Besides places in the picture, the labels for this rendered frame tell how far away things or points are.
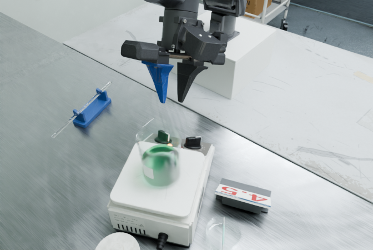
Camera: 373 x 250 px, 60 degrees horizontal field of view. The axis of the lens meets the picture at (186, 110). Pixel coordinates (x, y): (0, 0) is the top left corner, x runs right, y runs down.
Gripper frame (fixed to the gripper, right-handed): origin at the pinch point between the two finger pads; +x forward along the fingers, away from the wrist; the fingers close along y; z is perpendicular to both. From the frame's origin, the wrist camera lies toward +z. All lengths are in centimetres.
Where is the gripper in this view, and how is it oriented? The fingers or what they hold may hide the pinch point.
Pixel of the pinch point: (173, 83)
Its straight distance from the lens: 57.1
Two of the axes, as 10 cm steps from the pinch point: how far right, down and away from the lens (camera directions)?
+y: 7.8, -0.5, 6.2
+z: 6.1, 2.3, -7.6
